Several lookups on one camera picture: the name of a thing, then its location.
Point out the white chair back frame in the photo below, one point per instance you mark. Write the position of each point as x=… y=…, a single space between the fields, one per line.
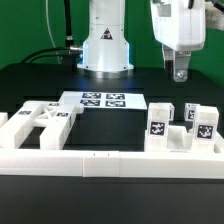
x=55 y=118

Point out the white chair seat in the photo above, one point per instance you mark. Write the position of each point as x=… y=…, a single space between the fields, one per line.
x=173 y=138

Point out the white marker sheet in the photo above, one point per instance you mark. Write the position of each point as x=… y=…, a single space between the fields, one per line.
x=104 y=100

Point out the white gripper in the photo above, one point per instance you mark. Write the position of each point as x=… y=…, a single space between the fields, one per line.
x=179 y=25

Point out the white U-shaped fence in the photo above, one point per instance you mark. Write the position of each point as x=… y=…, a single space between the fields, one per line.
x=174 y=164

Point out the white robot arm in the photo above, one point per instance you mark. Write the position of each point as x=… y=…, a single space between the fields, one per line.
x=105 y=53

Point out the white part at left edge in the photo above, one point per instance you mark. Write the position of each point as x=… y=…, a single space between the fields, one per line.
x=3 y=118

